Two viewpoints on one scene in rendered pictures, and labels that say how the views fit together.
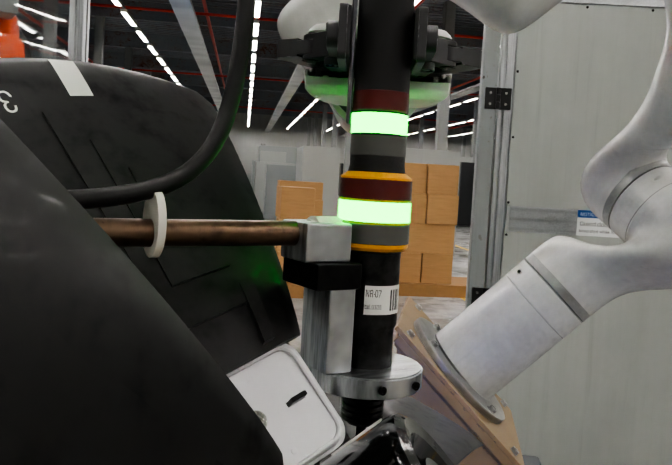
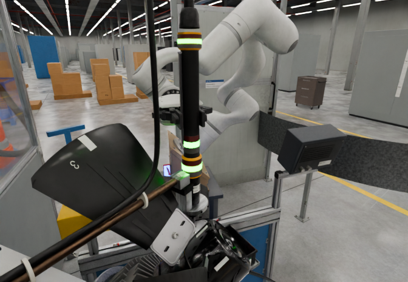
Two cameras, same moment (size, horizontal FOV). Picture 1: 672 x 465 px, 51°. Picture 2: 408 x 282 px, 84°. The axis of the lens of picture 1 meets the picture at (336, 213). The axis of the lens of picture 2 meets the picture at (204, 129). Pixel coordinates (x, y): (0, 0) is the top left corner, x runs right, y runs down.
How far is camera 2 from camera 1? 0.24 m
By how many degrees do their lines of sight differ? 26
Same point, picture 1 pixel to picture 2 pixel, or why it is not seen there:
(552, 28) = not seen: hidden behind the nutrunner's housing
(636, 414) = (224, 136)
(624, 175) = (229, 93)
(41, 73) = (78, 146)
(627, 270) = (232, 120)
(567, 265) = (216, 121)
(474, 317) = not seen: hidden behind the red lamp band
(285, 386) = (178, 221)
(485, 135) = not seen: hidden behind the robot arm
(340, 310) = (189, 196)
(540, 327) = (210, 139)
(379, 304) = (197, 190)
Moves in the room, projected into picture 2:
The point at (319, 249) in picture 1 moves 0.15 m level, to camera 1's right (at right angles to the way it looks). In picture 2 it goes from (183, 185) to (248, 171)
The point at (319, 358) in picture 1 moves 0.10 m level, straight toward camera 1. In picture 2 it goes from (184, 208) to (201, 242)
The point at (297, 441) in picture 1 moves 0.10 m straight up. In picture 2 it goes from (185, 234) to (184, 191)
